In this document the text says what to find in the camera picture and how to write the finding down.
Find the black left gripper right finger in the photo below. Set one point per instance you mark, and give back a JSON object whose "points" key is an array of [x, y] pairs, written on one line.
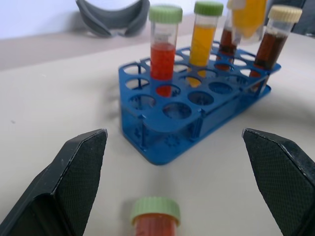
{"points": [[280, 177]]}

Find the yellow liquid green-capped test tube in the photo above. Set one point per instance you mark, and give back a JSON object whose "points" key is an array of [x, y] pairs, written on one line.
{"points": [[203, 44]]}

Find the yellow liquid clear test tube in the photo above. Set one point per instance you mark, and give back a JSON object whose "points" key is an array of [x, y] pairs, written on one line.
{"points": [[247, 17]]}

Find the brown liquid cream-capped test tube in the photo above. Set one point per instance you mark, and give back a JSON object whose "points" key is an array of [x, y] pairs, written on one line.
{"points": [[269, 44]]}

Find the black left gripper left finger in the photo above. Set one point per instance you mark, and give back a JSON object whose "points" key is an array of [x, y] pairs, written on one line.
{"points": [[66, 179]]}

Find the small dark brown test tube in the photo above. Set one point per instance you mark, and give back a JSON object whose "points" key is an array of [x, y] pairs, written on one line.
{"points": [[227, 40]]}

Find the blue test tube rack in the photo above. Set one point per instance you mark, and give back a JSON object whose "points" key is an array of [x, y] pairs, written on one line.
{"points": [[197, 108]]}

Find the red liquid green-capped test tube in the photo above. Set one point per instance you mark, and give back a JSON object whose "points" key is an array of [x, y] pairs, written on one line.
{"points": [[163, 56], [155, 216]]}

